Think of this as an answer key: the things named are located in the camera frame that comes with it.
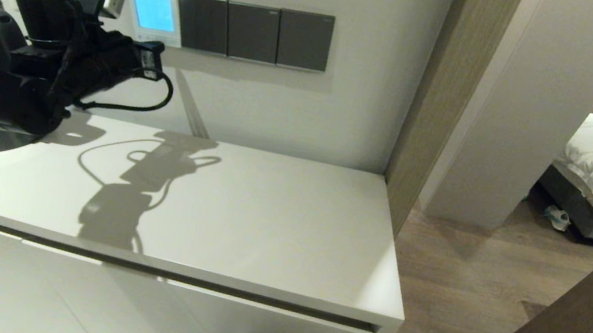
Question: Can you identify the light wooden door frame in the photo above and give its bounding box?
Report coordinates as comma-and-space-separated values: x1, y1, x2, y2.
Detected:
374, 0, 525, 252

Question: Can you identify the black camera cable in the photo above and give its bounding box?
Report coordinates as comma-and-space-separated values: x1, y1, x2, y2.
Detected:
70, 60, 176, 122

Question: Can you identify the dark grey multi-rocker wall switch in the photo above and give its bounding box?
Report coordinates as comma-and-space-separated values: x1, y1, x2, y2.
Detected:
170, 0, 235, 56

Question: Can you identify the dark grey single wall switch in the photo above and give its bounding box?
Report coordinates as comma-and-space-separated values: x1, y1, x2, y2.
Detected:
220, 0, 285, 65
273, 8, 336, 73

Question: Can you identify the white sideboard cabinet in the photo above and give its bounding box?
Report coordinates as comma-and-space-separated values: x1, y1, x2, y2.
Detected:
0, 98, 429, 333

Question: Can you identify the white wall thermostat panel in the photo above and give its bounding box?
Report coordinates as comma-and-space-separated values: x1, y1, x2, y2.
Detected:
119, 0, 188, 49

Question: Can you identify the grey bed base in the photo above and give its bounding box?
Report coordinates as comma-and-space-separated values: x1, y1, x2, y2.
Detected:
531, 162, 593, 241

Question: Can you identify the white slipper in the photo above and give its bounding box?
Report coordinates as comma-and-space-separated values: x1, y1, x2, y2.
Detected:
542, 204, 574, 233

